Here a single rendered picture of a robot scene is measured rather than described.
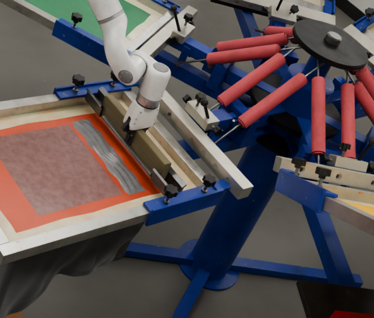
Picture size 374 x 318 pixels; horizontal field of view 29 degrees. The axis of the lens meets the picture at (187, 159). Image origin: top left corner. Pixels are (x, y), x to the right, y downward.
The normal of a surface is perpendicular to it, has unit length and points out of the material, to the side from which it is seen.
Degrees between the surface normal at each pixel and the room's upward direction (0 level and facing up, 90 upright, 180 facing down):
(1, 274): 91
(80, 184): 0
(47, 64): 0
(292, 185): 90
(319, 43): 0
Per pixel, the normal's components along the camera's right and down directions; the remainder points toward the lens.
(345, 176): 0.29, 0.18
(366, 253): 0.34, -0.73
